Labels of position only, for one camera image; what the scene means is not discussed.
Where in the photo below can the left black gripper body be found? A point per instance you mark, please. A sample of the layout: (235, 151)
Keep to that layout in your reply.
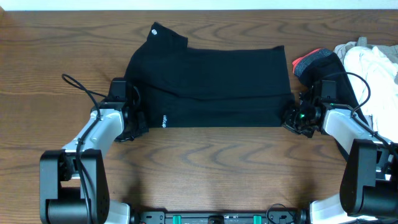
(138, 126)

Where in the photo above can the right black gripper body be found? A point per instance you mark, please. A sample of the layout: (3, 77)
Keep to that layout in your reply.
(298, 122)

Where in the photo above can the black t-shirt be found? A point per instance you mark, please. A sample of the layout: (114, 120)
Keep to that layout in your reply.
(182, 87)

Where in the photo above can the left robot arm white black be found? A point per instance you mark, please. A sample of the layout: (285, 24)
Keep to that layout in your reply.
(73, 183)

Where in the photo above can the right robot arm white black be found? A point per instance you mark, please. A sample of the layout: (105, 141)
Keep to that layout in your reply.
(368, 190)

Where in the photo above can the dark garment with red trim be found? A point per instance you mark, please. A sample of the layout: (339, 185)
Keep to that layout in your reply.
(323, 67)

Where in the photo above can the white cloth pile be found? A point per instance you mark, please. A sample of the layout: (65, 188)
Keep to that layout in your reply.
(380, 73)

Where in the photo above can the beige cloth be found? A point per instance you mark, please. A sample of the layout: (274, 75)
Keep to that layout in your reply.
(390, 51)

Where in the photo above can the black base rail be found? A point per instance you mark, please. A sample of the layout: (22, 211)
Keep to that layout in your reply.
(275, 214)

